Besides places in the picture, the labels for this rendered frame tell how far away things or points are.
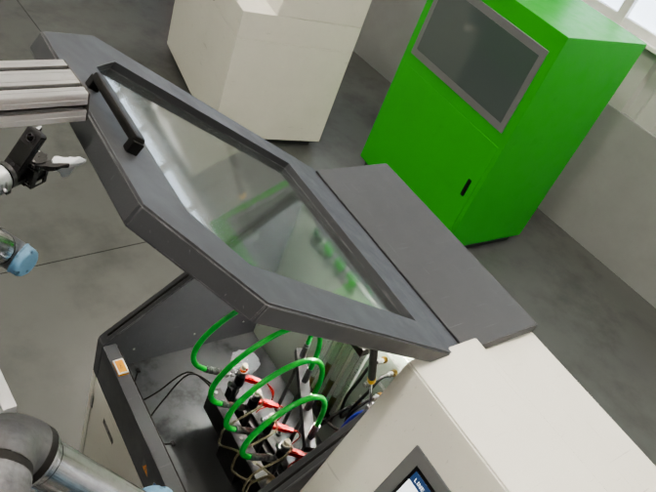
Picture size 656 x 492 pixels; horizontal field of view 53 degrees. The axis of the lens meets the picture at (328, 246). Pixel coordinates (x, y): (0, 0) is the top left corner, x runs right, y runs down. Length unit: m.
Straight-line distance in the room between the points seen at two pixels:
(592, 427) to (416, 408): 0.47
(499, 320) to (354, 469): 0.53
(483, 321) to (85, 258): 2.41
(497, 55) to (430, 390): 2.92
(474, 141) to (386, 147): 0.82
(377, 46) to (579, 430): 5.39
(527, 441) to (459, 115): 3.05
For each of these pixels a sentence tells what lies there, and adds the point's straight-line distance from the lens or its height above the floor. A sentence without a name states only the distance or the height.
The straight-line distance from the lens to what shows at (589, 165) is 5.42.
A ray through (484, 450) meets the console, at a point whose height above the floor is 1.55.
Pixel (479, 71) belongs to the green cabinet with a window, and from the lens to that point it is 4.15.
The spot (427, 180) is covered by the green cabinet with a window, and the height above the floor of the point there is 0.37.
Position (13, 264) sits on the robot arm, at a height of 1.35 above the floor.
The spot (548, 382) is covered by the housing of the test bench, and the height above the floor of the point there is 1.47.
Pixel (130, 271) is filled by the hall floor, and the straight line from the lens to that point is 3.59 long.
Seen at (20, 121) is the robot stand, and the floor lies 1.99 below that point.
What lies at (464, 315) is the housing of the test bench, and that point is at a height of 1.50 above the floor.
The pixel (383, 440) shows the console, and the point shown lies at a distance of 1.49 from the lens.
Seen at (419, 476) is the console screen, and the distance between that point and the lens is 1.45.
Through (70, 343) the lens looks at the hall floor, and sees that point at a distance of 3.24.
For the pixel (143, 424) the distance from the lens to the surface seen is 1.88.
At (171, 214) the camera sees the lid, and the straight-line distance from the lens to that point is 0.91.
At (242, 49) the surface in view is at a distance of 4.34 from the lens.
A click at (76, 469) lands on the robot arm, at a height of 1.55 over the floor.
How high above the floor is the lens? 2.52
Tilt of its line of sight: 38 degrees down
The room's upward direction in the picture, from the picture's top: 24 degrees clockwise
